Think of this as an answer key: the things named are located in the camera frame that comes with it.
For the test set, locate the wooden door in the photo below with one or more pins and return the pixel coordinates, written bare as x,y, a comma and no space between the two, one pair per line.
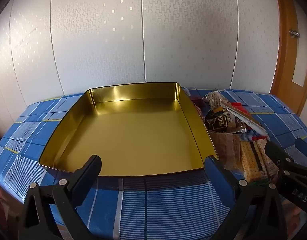
293,55

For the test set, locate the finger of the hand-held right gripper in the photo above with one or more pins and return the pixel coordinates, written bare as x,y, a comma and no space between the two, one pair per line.
276,151
304,148

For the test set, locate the blue plaid cloth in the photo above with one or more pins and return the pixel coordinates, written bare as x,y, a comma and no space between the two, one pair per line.
156,205

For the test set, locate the long red snack packet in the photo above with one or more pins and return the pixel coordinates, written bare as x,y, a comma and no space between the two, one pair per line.
240,106

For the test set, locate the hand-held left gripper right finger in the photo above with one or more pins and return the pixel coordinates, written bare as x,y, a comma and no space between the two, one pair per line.
214,172

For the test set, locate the clear packet of brown snack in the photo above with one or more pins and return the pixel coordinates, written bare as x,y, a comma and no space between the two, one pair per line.
213,100

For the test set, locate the clear cracker packet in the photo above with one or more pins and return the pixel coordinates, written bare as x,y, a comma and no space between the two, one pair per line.
249,160

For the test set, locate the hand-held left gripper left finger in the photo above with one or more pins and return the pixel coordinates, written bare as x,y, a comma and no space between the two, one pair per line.
89,170

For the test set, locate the dark brown snack packet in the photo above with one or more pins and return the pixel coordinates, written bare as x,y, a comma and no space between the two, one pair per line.
218,123

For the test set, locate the gold tin box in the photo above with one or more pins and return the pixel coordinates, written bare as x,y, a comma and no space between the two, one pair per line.
133,135

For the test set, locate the metal door latch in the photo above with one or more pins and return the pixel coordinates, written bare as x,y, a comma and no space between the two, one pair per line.
294,33

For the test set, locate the clear packet of brown cake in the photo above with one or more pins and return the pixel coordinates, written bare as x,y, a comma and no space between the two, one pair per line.
226,147

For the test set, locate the long silver-edged snack packet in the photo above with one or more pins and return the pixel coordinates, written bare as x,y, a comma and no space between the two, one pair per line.
246,117

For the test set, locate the purple snack packet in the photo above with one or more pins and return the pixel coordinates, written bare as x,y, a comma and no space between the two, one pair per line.
198,103

